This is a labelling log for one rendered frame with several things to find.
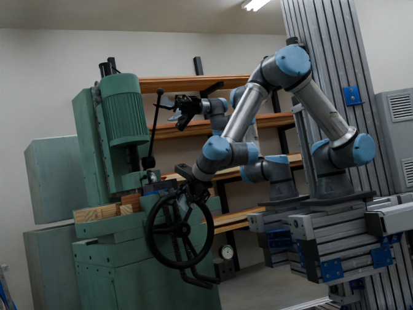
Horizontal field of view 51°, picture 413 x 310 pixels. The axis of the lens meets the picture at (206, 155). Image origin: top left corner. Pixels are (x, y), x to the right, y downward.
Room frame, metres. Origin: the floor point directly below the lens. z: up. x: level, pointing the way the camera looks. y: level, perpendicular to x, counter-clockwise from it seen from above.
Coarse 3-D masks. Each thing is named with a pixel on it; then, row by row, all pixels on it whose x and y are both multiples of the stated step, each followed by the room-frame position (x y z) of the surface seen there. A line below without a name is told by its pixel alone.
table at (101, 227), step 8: (208, 200) 1.92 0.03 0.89; (216, 200) 1.94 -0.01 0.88; (208, 208) 1.92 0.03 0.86; (216, 208) 1.94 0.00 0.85; (120, 216) 1.70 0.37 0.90; (128, 216) 1.71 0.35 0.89; (136, 216) 1.73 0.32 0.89; (144, 216) 1.75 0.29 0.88; (184, 216) 1.74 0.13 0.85; (80, 224) 1.73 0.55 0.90; (88, 224) 1.64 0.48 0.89; (96, 224) 1.64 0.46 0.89; (104, 224) 1.66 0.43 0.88; (112, 224) 1.68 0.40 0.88; (120, 224) 1.69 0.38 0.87; (128, 224) 1.71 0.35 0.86; (136, 224) 1.73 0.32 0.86; (144, 224) 1.72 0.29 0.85; (160, 224) 1.68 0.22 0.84; (80, 232) 1.75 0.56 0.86; (88, 232) 1.65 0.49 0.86; (96, 232) 1.64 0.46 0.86; (104, 232) 1.66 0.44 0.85; (112, 232) 1.67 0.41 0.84
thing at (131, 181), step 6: (132, 174) 1.86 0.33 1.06; (138, 174) 1.88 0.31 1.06; (144, 174) 1.89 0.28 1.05; (126, 180) 1.93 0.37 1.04; (132, 180) 1.87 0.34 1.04; (138, 180) 1.87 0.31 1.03; (144, 180) 1.89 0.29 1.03; (126, 186) 1.94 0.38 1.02; (132, 186) 1.88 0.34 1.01; (138, 186) 1.87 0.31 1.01
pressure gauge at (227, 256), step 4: (220, 248) 1.87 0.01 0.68; (224, 248) 1.87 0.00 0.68; (228, 248) 1.88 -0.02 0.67; (232, 248) 1.88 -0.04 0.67; (220, 252) 1.86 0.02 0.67; (224, 252) 1.86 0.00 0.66; (232, 252) 1.89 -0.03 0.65; (220, 256) 1.87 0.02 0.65; (224, 256) 1.86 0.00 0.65; (228, 256) 1.87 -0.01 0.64; (224, 260) 1.89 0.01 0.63
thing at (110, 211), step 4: (212, 188) 2.12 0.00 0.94; (212, 192) 2.12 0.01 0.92; (108, 208) 1.83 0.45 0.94; (112, 208) 1.84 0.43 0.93; (104, 212) 1.82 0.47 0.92; (108, 212) 1.83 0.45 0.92; (112, 212) 1.84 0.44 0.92; (116, 212) 1.85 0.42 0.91; (104, 216) 1.82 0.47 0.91; (108, 216) 1.83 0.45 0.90; (112, 216) 1.84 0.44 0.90
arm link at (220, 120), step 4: (212, 116) 2.03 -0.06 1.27; (216, 116) 2.02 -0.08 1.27; (220, 116) 2.02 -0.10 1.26; (224, 116) 2.02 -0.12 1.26; (212, 120) 2.03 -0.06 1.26; (216, 120) 2.02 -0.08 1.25; (220, 120) 2.01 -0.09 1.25; (224, 120) 2.00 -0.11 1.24; (212, 124) 2.03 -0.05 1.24; (216, 124) 2.02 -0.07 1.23; (220, 124) 2.01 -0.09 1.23; (224, 124) 2.00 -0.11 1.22; (212, 128) 2.04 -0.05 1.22; (216, 128) 2.02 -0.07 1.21; (220, 128) 2.01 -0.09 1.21; (224, 128) 2.01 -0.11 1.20; (212, 132) 2.05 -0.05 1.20; (216, 132) 2.02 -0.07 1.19; (220, 132) 2.02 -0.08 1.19; (220, 136) 2.03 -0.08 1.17
